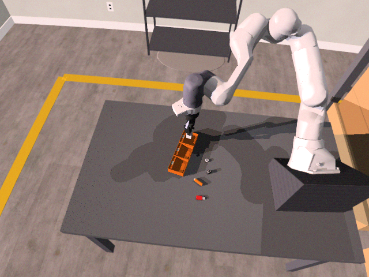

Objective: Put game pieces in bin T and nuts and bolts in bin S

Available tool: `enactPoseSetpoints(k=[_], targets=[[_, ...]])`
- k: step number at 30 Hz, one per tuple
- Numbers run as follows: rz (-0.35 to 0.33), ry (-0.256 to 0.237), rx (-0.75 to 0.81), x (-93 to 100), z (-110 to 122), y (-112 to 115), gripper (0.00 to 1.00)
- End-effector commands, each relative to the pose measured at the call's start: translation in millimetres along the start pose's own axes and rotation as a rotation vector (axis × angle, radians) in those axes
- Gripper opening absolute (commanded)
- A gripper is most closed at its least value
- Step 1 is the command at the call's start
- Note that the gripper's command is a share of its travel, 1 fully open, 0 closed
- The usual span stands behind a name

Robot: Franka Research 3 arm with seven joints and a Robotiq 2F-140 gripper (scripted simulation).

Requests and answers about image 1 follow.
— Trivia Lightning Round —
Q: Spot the orange rack of bins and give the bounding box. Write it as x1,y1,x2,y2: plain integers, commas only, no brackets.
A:
168,130,198,176

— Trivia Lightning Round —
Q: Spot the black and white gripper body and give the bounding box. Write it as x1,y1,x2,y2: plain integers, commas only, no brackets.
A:
185,112,199,123

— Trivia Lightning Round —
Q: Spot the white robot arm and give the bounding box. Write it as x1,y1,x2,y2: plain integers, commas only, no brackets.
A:
172,8,340,174

